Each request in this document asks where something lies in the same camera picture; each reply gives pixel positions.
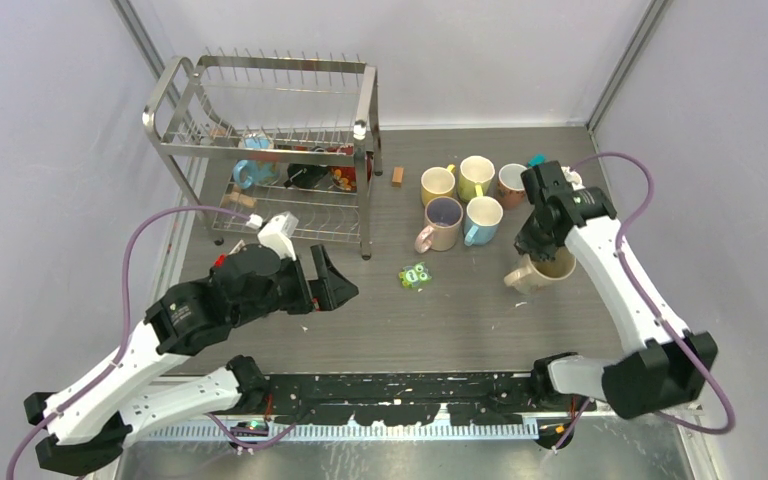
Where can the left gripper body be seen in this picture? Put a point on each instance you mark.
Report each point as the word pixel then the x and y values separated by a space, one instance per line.
pixel 291 293

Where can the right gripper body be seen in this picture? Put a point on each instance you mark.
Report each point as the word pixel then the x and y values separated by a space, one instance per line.
pixel 531 238

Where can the pink faceted mug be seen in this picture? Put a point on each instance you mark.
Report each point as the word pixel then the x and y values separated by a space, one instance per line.
pixel 573 178

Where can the salmon floral mug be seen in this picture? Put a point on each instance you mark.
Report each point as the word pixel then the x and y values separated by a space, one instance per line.
pixel 510 191

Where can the beige patterned mug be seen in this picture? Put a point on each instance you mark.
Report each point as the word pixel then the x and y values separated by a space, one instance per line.
pixel 529 275

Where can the light blue mug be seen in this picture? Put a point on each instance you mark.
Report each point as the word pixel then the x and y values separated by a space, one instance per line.
pixel 483 215

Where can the lime green mug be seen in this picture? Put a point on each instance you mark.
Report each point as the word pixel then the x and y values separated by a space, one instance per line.
pixel 475 174

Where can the blue patterned mug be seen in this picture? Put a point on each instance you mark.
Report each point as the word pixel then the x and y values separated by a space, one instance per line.
pixel 247 172

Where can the pale pink marbled mug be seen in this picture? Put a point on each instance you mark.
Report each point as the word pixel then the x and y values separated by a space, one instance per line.
pixel 442 222

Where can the black cup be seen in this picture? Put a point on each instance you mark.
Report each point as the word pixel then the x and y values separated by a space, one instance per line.
pixel 305 176

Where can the yellow cup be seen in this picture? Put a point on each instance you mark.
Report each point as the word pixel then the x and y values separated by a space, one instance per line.
pixel 437 182

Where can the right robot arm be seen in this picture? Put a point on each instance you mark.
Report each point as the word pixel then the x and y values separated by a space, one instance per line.
pixel 663 363

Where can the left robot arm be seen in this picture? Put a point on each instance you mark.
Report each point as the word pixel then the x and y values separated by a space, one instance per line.
pixel 90 423

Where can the steel two-tier dish rack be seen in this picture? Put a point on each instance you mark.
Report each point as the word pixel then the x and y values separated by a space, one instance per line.
pixel 316 111

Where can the white grid brick piece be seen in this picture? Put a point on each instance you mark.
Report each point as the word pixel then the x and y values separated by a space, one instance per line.
pixel 237 247

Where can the small teal block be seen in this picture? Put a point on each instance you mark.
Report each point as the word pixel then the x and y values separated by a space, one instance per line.
pixel 536 160

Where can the green owl toy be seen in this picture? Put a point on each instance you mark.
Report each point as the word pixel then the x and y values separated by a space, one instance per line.
pixel 414 276

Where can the small wooden block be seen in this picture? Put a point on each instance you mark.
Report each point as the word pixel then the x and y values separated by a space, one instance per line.
pixel 397 177

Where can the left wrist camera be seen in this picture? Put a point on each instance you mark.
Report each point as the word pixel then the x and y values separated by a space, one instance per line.
pixel 275 233

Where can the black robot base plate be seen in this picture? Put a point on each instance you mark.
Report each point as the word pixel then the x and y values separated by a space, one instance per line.
pixel 403 399

